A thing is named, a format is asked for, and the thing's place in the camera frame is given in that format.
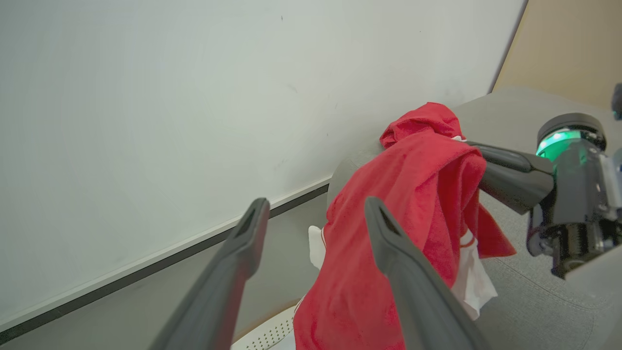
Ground grey fabric sofa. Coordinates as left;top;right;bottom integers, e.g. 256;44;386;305
327;87;622;350

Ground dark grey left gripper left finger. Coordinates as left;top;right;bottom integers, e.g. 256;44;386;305
148;197;271;350

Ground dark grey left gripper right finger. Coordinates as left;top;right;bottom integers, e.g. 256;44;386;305
364;196;491;350

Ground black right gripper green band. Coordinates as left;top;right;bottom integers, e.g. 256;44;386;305
467;113;622;280

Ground white laundry basket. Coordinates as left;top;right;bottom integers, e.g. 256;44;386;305
231;306;298;350

